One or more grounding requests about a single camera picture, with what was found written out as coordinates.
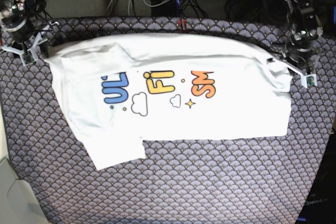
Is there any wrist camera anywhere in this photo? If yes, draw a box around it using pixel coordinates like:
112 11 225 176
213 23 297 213
20 52 36 66
300 73 317 89

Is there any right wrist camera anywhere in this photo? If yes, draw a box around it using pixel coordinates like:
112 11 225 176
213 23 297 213
20 52 36 66

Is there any white printed T-shirt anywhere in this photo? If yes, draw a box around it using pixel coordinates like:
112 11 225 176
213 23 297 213
46 33 292 170

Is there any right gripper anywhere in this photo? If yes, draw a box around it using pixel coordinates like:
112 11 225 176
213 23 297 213
1 17 59 59

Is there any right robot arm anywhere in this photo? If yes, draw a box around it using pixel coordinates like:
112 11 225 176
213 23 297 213
1 0 59 66

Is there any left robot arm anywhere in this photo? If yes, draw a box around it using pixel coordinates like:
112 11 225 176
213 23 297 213
280 0 323 76

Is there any red black table clamp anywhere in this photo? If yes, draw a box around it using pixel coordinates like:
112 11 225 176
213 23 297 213
177 18 187 33

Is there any patterned grey tablecloth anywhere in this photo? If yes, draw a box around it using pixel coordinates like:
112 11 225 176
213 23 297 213
0 16 336 224

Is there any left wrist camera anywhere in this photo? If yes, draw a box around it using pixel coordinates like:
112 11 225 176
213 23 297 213
300 73 317 89

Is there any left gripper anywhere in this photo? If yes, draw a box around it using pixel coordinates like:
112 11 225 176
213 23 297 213
267 42 319 76

